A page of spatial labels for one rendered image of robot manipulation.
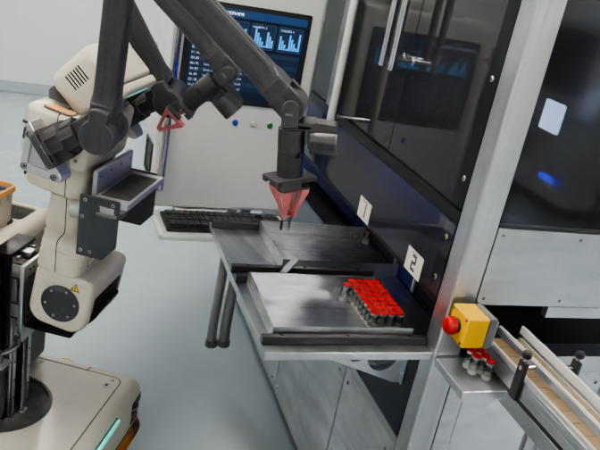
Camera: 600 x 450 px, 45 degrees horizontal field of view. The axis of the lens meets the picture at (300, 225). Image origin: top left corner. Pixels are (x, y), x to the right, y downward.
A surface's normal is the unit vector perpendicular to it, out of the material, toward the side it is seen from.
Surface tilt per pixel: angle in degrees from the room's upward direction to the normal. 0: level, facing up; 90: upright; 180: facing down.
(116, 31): 95
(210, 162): 90
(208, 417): 0
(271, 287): 0
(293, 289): 0
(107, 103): 82
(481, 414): 90
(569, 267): 90
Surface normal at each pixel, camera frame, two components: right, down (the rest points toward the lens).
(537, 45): 0.28, 0.40
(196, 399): 0.18, -0.92
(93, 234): -0.17, 0.33
